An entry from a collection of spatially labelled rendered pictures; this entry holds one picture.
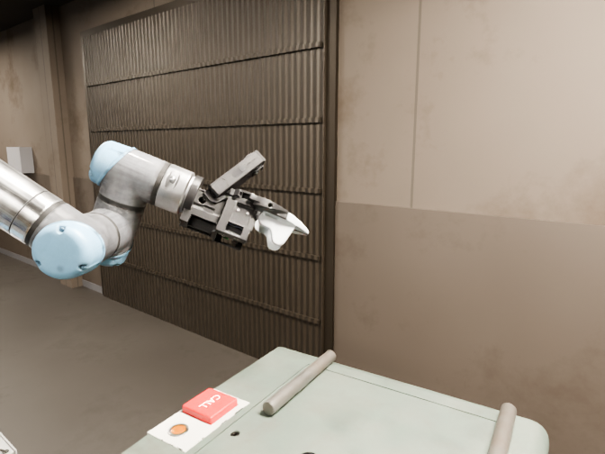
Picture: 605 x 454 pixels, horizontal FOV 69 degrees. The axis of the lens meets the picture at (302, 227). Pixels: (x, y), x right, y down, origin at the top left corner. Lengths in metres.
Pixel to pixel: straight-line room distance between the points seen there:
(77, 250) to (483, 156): 2.12
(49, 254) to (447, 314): 2.28
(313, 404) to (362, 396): 0.08
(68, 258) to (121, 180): 0.17
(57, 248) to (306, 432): 0.41
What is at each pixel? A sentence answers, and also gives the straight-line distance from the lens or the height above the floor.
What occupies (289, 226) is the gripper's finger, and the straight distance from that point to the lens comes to 0.75.
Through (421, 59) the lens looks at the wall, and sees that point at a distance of 2.62.
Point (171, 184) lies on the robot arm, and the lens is 0.73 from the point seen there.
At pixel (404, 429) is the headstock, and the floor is 1.26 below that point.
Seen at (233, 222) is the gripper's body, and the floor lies 1.53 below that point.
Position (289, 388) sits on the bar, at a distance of 0.74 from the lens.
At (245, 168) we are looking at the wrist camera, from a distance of 0.76.
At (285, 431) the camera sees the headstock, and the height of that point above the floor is 1.25.
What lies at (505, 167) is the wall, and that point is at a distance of 2.43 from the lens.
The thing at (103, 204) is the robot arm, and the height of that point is 1.56.
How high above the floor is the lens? 1.65
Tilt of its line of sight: 10 degrees down
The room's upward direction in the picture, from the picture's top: straight up
